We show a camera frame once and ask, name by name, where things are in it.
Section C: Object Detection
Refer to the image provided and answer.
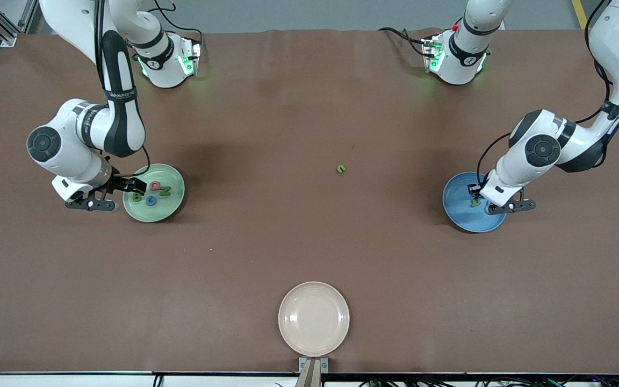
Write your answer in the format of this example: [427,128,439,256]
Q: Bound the blue plate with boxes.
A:
[443,172,508,233]

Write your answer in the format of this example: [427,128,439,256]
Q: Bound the light green plate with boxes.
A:
[123,163,185,223]

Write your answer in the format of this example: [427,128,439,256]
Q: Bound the silver base connector box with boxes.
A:
[421,35,445,74]
[178,39,203,77]

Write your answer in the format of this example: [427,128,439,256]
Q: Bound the brown table mat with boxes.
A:
[0,28,619,375]

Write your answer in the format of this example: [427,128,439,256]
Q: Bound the grey aluminium strut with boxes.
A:
[18,0,40,34]

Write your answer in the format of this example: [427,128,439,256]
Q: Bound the beige plate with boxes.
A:
[278,282,350,357]

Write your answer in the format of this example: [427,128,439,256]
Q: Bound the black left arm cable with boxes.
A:
[475,0,614,189]

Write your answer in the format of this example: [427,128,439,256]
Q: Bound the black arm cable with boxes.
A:
[475,0,614,189]
[93,0,152,177]

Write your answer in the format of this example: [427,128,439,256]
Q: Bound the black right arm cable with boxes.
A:
[93,0,152,177]

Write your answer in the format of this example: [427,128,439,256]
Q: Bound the black base cable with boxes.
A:
[148,0,204,52]
[378,26,429,57]

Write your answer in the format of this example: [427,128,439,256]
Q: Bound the white table edge rail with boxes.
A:
[0,371,619,387]

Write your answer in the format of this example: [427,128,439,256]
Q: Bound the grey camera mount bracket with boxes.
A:
[298,357,329,387]

